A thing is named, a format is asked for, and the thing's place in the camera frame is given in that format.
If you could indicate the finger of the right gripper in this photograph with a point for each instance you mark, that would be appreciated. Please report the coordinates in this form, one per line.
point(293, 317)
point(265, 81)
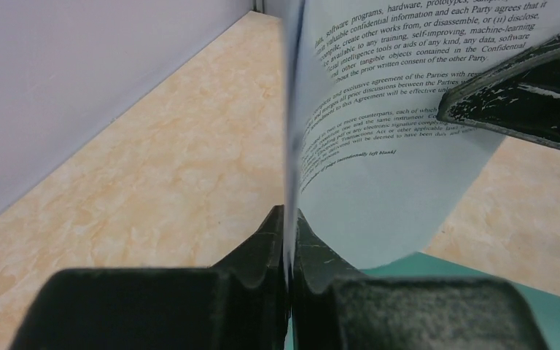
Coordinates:
point(519, 97)

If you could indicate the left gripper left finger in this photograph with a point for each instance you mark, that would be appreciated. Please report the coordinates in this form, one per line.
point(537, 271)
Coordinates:
point(240, 302)

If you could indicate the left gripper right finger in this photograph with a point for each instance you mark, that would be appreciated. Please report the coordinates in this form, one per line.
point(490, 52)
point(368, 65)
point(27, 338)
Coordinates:
point(335, 306)

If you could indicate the printed white paper sheet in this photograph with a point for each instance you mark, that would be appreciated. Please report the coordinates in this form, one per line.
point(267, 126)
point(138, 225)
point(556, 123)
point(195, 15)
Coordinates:
point(367, 162)

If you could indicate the green file folder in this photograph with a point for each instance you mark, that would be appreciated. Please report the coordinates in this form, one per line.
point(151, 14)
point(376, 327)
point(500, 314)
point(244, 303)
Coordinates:
point(545, 306)

